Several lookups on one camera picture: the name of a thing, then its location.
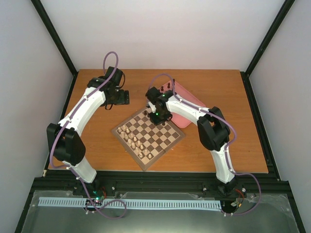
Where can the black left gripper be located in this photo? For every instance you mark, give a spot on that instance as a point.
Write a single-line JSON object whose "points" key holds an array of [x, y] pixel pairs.
{"points": [[123, 99]]}

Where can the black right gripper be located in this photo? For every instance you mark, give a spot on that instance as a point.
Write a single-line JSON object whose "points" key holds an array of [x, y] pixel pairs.
{"points": [[156, 122]]}

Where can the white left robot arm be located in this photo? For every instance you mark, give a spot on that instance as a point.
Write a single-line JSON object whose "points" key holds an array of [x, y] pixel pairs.
{"points": [[64, 138]]}

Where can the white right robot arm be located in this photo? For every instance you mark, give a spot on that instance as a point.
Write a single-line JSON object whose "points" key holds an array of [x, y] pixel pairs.
{"points": [[213, 130]]}

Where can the pink tray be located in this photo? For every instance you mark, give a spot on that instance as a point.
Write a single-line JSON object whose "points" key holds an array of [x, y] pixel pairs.
{"points": [[183, 106]]}

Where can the wooden chessboard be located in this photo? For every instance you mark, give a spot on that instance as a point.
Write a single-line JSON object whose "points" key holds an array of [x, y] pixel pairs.
{"points": [[148, 138]]}

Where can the black aluminium frame rail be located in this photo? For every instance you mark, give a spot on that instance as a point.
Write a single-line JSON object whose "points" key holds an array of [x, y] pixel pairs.
{"points": [[122, 181]]}

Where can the light blue cable duct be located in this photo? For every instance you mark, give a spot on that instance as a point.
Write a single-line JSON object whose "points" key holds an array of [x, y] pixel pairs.
{"points": [[132, 204]]}

